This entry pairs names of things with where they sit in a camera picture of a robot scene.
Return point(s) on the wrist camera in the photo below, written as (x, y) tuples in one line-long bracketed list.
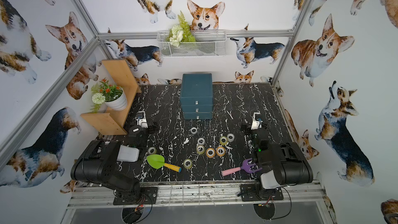
[(141, 119), (256, 121)]

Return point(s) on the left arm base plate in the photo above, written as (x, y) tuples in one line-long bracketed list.
[(146, 195)]

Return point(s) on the wooden corner shelf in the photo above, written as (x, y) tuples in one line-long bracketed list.
[(111, 122)]

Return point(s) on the orange tape roll right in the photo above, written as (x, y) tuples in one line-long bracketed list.
[(220, 151)]

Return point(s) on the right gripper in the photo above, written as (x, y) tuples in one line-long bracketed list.
[(249, 128)]

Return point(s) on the yellow-green tape roll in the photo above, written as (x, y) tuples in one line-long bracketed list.
[(200, 149), (223, 140), (187, 164), (152, 151)]

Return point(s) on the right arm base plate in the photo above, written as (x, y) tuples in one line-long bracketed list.
[(251, 193)]

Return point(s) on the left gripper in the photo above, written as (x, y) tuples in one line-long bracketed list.
[(147, 127)]

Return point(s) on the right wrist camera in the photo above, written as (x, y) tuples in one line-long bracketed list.
[(256, 121)]

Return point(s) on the purple pink toy fork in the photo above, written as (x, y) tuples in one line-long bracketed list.
[(247, 165)]

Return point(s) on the green toy shovel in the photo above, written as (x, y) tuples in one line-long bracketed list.
[(158, 161)]

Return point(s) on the yellow-green tape roll front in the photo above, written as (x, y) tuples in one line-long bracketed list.
[(187, 164)]

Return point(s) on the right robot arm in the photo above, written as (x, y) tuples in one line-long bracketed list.
[(278, 165)]

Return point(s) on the white wire wall basket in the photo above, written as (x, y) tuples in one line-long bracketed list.
[(204, 44)]

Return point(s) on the white potted flower plant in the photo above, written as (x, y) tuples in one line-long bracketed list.
[(111, 95)]

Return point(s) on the green fern white flowers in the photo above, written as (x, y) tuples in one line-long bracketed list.
[(180, 33)]

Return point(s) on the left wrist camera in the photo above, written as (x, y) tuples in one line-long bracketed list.
[(141, 119)]

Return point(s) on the orange tape roll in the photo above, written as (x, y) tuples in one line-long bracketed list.
[(210, 152), (220, 151)]

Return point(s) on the orange tape roll left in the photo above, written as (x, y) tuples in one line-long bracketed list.
[(210, 152)]

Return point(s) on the teal drawer cabinet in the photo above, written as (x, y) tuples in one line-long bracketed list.
[(196, 96)]

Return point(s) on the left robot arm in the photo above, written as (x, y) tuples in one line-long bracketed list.
[(98, 165)]

